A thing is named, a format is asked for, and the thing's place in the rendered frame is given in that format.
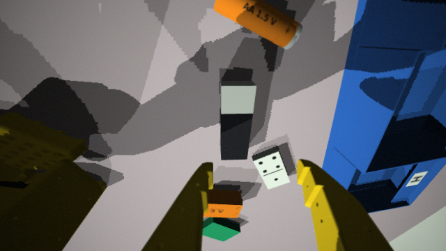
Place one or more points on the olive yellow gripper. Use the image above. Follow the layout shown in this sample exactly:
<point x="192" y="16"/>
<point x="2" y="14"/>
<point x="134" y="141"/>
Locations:
<point x="340" y="221"/>

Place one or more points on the blue rack of three bins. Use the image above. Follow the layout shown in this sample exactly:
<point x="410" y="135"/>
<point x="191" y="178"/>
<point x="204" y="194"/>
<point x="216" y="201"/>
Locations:
<point x="391" y="109"/>

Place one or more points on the white domino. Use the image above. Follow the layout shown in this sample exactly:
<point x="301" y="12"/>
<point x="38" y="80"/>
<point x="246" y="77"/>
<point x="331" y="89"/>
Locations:
<point x="271" y="168"/>

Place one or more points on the orange 9 v battery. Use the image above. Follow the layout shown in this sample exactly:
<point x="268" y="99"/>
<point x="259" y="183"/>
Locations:
<point x="224" y="204"/>

